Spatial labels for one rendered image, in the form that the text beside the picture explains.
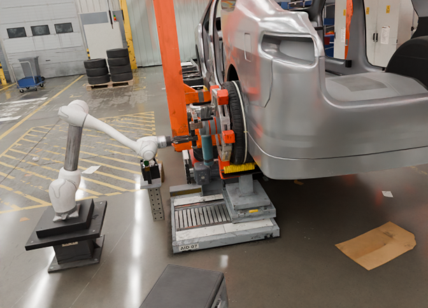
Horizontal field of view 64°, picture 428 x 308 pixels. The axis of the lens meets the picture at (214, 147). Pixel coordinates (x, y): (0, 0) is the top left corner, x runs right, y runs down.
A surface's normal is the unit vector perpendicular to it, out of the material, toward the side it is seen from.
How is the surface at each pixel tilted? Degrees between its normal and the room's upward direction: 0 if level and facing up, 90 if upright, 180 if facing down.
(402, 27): 90
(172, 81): 90
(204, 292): 0
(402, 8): 90
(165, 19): 90
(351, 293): 0
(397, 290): 0
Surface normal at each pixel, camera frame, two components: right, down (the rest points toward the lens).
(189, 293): -0.09, -0.93
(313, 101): -0.25, 0.33
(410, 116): 0.13, 0.43
